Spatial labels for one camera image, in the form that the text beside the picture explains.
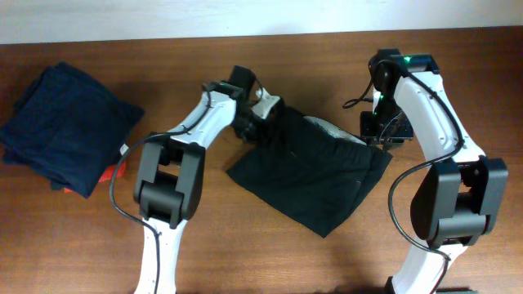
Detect black shorts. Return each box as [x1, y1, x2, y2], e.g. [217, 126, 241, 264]
[226, 107, 392, 238]

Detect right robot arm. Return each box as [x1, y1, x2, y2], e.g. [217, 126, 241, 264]
[360, 49, 508, 294]

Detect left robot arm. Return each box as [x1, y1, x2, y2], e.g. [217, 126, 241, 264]
[133, 65, 284, 293]

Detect folded red garment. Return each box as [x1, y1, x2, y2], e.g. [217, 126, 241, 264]
[62, 144, 129, 198]

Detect folded navy blue garment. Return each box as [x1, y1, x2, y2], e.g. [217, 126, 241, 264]
[1, 62, 145, 198]

